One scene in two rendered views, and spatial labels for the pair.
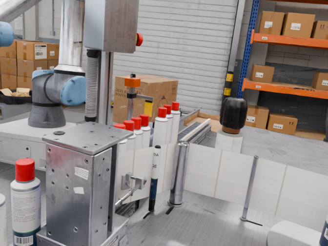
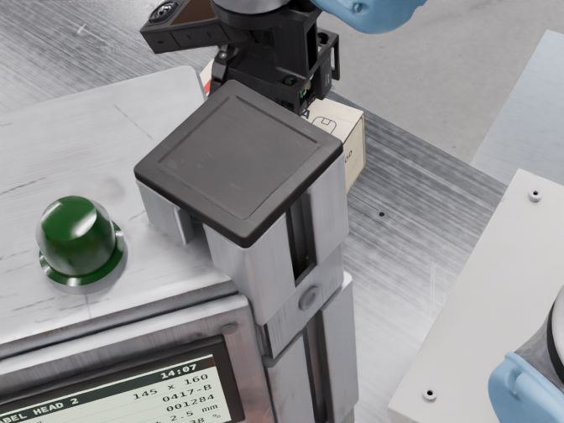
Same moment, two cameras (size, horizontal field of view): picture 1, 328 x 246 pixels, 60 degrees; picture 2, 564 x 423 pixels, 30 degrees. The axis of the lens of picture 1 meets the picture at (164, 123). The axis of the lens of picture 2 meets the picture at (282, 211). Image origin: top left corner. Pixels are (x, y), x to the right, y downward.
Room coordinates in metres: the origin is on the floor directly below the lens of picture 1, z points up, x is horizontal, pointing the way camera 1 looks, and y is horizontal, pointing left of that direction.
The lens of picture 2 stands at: (1.04, 0.04, 1.73)
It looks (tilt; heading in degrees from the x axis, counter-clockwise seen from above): 53 degrees down; 115
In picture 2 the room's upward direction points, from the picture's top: 8 degrees counter-clockwise
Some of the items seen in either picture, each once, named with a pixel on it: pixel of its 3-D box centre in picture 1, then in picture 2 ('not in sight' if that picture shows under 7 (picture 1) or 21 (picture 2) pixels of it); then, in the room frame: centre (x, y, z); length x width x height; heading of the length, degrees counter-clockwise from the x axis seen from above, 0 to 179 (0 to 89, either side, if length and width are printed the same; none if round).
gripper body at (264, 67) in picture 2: not in sight; (270, 44); (0.80, 0.60, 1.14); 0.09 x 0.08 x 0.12; 169
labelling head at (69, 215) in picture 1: (86, 195); not in sight; (0.51, 0.14, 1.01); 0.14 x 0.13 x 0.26; 158
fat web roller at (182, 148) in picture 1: (178, 174); not in sight; (0.74, -0.06, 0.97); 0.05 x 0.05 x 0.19
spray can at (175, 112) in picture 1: (173, 124); not in sight; (1.21, -0.04, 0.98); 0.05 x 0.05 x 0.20
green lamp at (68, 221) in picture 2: not in sight; (76, 237); (0.91, 0.19, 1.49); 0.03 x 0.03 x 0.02
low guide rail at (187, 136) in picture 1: (178, 143); not in sight; (1.19, -0.07, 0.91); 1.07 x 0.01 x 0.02; 158
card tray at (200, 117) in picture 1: (209, 121); not in sight; (1.86, -0.30, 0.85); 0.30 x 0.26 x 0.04; 158
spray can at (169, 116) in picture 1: (165, 129); not in sight; (1.13, -0.01, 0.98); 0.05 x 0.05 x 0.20
